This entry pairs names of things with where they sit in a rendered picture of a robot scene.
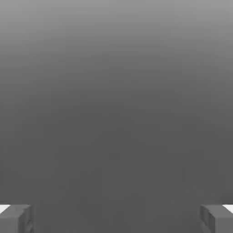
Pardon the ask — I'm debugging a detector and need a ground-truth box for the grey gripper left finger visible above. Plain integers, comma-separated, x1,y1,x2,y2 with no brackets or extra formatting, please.
0,204,35,233

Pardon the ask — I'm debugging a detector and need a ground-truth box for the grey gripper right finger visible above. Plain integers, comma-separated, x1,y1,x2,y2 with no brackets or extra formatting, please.
199,204,233,233

